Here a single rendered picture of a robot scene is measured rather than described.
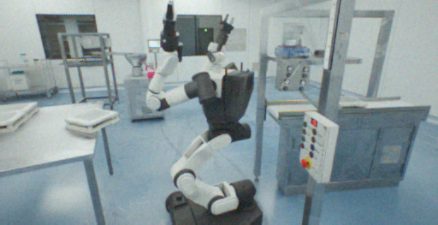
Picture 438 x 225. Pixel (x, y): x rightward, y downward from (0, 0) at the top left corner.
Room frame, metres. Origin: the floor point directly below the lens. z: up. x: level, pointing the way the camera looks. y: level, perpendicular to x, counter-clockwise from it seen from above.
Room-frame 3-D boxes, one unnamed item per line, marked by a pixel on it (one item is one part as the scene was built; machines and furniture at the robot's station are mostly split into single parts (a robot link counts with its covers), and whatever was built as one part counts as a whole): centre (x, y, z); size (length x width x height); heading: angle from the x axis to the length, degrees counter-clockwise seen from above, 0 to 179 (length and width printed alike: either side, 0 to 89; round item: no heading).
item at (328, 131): (0.83, -0.43, 0.96); 0.17 x 0.06 x 0.26; 6
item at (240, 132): (1.32, -0.07, 0.81); 0.28 x 0.13 x 0.18; 112
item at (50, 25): (5.72, 3.81, 1.43); 1.32 x 0.01 x 1.11; 104
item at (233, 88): (1.28, -0.05, 1.08); 0.34 x 0.30 x 0.36; 156
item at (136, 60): (3.76, 1.35, 0.95); 0.49 x 0.36 x 0.37; 104
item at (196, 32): (6.54, 0.54, 1.43); 1.38 x 0.01 x 1.16; 104
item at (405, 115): (1.76, -1.12, 0.76); 1.30 x 0.29 x 0.10; 96
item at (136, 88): (3.71, 1.29, 0.38); 0.63 x 0.57 x 0.76; 104
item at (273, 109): (1.76, -1.12, 0.79); 1.35 x 0.25 x 0.05; 96
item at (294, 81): (1.58, -0.56, 1.13); 0.22 x 0.11 x 0.20; 96
